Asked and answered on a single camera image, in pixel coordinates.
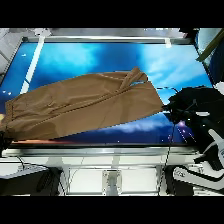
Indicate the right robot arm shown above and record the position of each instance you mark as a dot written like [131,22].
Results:
[206,176]

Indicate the silver frame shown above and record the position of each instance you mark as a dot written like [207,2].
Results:
[100,151]

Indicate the brown pants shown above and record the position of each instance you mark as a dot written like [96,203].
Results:
[83,103]

